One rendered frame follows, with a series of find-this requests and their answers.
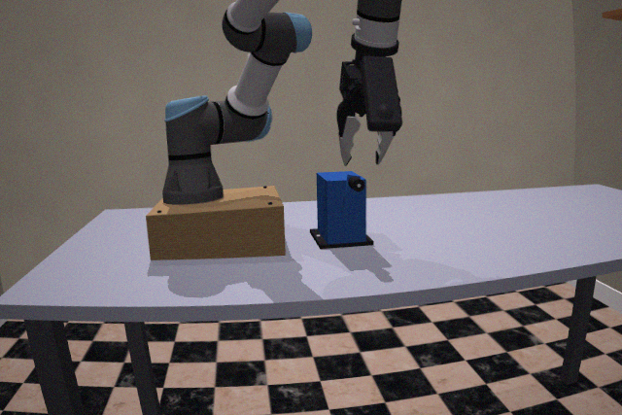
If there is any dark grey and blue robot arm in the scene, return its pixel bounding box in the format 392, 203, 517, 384
162, 0, 402, 205

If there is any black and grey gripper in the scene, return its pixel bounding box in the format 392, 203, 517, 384
336, 33, 399, 166

